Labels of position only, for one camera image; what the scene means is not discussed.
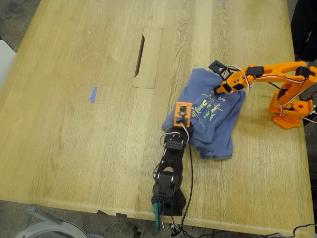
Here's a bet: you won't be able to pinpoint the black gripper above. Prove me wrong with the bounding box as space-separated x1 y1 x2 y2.
170 125 194 139

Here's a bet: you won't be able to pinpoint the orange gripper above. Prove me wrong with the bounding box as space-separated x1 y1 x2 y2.
213 70 254 95

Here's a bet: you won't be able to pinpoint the blue printed T-shirt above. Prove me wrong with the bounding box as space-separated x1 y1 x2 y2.
162 68 247 160

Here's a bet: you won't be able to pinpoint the green table clamp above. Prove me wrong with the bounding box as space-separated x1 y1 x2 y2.
153 202 161 230

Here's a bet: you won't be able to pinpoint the long blue tape strip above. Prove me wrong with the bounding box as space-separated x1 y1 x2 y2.
89 86 98 103

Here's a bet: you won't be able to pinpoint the person's dark trousers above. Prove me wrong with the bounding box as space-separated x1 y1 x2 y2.
291 0 317 62

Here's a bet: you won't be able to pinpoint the grey round chair base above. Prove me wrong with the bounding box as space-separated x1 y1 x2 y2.
13 205 106 238

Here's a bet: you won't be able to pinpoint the orange camera mount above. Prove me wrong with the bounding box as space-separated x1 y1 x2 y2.
172 101 193 127

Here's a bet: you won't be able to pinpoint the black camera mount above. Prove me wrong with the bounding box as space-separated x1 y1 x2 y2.
208 60 227 75

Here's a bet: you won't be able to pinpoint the wooden cable hatch cover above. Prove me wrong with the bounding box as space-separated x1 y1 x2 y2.
132 27 164 89

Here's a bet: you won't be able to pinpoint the black cable bundle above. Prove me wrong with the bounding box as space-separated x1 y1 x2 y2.
169 215 223 238

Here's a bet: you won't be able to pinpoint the black and white cable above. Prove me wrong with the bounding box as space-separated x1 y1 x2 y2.
262 223 317 238

